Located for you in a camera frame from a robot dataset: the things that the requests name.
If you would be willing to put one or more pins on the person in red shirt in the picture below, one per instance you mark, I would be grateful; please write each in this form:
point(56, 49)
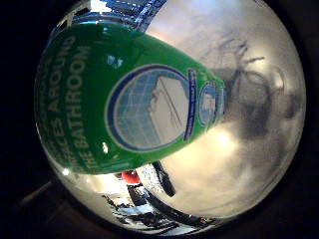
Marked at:
point(130, 177)

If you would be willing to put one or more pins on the green spray bottle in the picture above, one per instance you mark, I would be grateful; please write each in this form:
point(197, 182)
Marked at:
point(109, 99)

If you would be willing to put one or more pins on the blue patterned cloth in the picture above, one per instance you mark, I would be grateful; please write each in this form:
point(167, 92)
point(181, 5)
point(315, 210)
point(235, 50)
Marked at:
point(149, 177)

